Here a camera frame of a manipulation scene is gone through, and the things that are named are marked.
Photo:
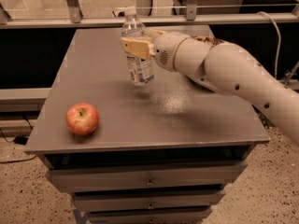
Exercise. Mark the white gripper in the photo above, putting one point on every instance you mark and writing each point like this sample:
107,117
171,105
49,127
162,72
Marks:
164,50

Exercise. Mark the clear plastic water bottle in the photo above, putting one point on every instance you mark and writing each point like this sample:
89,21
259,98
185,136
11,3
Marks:
140,70

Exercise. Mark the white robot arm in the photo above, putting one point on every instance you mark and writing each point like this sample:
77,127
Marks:
222,67

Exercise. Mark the brown crumpled chip bag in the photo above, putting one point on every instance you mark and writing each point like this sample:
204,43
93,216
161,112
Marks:
208,39

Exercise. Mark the red apple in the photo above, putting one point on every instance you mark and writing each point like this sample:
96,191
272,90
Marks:
82,119

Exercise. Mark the top grey drawer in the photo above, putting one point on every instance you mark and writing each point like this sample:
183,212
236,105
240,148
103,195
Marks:
146,176

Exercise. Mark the grey drawer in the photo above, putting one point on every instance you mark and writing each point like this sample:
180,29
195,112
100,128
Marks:
148,200
146,176
181,215

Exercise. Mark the middle grey drawer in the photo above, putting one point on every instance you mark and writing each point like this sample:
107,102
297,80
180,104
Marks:
148,200

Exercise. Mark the bottom grey drawer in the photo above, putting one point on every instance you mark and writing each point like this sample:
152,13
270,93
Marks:
181,215

